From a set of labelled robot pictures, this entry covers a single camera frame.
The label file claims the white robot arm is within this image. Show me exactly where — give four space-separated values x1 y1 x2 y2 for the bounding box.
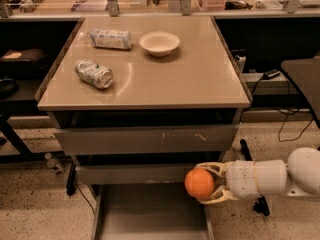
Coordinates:
196 147 320 204

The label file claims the black cable on floor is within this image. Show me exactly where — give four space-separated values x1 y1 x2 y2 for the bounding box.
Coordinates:
273 107 315 144

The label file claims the middle grey drawer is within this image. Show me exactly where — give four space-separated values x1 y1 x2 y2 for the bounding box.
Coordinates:
76 163 195 185

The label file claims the black table leg bar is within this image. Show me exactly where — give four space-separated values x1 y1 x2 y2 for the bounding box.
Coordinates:
240 139 270 216

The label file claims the black power adapter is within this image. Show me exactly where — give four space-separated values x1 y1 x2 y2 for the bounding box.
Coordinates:
263 69 280 80

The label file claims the clear plastic water bottle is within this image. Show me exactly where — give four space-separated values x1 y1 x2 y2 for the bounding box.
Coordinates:
79 28 132 50

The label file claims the grey drawer cabinet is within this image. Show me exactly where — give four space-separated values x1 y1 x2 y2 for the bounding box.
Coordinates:
35 15 254 240

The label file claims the small bottle on floor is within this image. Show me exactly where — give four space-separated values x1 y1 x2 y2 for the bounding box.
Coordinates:
45 153 64 174

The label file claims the open bottom grey drawer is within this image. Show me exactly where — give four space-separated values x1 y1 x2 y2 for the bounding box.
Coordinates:
91 183 214 240

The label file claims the white paper bowl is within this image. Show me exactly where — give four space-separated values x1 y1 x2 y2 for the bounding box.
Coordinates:
139 31 180 57

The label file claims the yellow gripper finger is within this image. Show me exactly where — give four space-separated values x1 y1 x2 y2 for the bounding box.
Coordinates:
196 162 232 178
199 186 238 205

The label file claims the crushed silver soda can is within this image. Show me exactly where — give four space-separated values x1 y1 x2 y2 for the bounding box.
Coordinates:
75 59 113 89

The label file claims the orange fruit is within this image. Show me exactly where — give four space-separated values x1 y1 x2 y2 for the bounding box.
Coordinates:
184 168 214 199

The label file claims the top grey drawer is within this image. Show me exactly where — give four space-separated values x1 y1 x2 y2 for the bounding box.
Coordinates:
55 125 238 155

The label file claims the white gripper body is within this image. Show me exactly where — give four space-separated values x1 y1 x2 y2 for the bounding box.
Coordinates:
225 160 257 200

